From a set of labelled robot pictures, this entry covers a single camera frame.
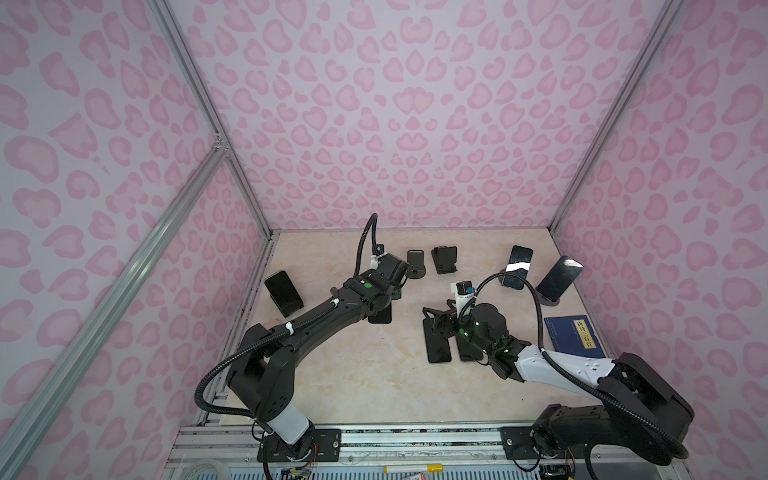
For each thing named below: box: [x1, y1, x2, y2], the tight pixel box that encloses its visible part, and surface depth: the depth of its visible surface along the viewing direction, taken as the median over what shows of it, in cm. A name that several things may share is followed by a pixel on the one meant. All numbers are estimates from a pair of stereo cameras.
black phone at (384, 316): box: [368, 301, 392, 324], surface depth 88 cm
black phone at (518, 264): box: [503, 245, 533, 290], surface depth 103 cm
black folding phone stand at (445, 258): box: [431, 245, 458, 275], surface depth 109 cm
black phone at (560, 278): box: [536, 255, 584, 302], surface depth 96 cm
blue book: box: [544, 315, 606, 358], surface depth 92 cm
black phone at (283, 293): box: [264, 270, 304, 318], surface depth 94 cm
